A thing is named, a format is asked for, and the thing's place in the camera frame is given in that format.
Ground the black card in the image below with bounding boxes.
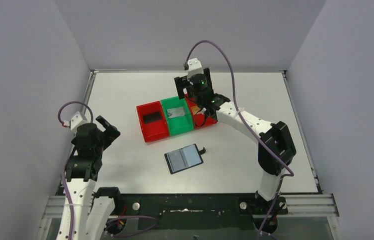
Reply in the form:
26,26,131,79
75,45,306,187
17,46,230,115
142,111,162,124

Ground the black leather card holder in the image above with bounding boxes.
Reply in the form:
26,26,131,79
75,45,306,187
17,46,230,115
164,144,206,175

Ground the silver card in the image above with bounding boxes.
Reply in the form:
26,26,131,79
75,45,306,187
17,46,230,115
166,106,186,119

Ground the red bin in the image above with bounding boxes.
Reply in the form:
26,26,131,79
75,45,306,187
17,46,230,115
136,101,170,143
185,94,217,130

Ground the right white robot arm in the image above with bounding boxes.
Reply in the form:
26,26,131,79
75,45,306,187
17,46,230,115
174,68,297,202

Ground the green bin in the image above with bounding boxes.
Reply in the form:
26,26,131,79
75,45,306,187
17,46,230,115
160,96,194,136

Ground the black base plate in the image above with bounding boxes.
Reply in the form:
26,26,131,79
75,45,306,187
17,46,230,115
89,187,288,233

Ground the gold card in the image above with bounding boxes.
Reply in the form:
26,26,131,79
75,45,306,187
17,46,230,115
194,111,206,117

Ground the aluminium frame rail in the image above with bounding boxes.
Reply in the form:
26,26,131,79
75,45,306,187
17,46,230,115
35,194,343,240

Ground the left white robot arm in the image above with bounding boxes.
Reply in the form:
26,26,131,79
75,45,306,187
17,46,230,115
56,112,121,240

